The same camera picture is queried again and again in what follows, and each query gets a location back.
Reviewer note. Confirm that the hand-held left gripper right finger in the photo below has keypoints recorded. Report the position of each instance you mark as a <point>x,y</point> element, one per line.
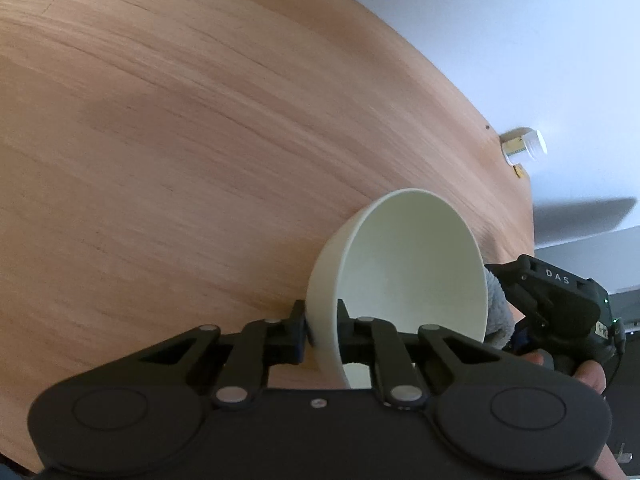
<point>345,336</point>

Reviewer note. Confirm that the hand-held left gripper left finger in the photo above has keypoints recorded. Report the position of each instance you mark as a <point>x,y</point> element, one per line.
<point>299,342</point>

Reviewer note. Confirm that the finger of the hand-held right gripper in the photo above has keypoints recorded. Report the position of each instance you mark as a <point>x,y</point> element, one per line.
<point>521,337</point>

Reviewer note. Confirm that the pink and grey cloth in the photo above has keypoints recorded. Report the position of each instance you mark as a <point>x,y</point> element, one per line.
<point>497,310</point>

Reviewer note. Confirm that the pale yellow bowl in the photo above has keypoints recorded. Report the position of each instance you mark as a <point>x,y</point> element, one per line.
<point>410,260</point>

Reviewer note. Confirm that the person's right hand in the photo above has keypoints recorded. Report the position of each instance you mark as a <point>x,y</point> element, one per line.
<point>591,379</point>

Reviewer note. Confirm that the white appliance with vents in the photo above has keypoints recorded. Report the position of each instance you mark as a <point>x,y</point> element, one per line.
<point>590,215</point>

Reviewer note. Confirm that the white pill bottle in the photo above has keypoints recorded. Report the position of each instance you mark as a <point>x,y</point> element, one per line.
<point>525,146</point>

